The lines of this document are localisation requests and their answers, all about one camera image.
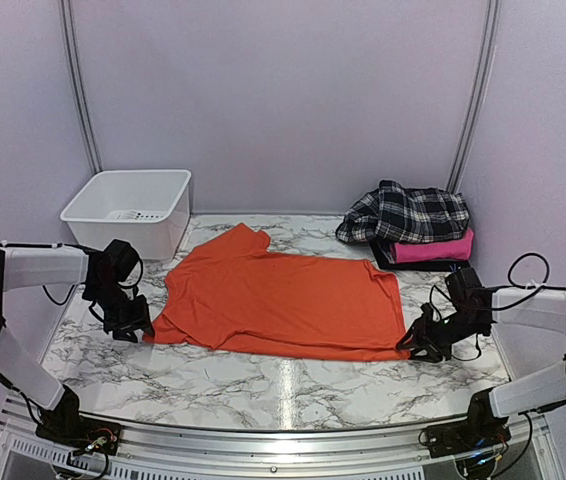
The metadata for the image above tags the left aluminium corner post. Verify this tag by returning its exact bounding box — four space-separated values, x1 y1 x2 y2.
58 0 103 175

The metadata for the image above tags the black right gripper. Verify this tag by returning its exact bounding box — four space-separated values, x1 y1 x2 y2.
396 310 488 364

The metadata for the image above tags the aluminium corner post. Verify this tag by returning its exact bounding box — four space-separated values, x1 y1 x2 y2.
446 0 502 192
58 0 103 175

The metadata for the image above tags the white plastic laundry bin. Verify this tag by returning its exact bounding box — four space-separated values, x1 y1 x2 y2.
60 169 192 261

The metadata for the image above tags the aluminium front frame rail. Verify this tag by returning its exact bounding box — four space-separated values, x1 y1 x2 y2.
0 395 566 479

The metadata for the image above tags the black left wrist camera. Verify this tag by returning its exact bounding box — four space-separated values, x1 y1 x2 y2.
105 239 144 289

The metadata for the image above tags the pink folded garment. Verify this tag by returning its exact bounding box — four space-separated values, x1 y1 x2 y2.
392 228 474 263

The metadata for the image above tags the right aluminium corner post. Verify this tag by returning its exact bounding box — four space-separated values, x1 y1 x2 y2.
446 0 502 192

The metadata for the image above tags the black folded garment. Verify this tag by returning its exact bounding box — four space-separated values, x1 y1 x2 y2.
369 242 470 273

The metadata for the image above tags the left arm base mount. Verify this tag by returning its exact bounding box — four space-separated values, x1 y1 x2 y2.
35 417 122 455

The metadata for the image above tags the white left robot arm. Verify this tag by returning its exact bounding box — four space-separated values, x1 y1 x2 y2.
0 239 154 445

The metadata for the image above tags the orange garment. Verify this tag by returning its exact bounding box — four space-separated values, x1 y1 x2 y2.
143 224 408 362

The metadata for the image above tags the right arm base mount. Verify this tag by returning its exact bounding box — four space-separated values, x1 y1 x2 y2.
418 420 511 458

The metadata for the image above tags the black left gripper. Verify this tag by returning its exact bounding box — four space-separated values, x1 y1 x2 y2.
85 280 155 342

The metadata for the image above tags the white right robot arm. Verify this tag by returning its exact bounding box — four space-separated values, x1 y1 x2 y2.
396 285 566 448

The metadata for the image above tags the black white plaid skirt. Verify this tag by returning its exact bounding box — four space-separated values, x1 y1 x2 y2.
335 180 471 244

